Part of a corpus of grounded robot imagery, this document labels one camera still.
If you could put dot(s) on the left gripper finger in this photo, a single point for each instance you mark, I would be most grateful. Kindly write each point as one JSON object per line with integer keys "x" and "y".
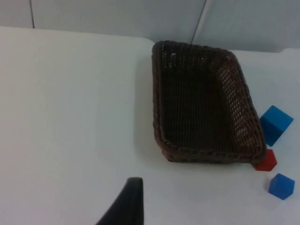
{"x": 127, "y": 206}

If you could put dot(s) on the dark brown wicker basket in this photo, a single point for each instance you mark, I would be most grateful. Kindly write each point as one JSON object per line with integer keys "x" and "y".
{"x": 194, "y": 112}

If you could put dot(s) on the large blue cube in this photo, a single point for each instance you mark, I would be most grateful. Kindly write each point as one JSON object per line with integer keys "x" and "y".
{"x": 275, "y": 125}

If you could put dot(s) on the red cube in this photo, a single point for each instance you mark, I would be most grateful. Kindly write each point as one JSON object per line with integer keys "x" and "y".
{"x": 266, "y": 161}

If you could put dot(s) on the small blue cube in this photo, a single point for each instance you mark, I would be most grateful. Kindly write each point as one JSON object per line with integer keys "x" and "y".
{"x": 281, "y": 186}

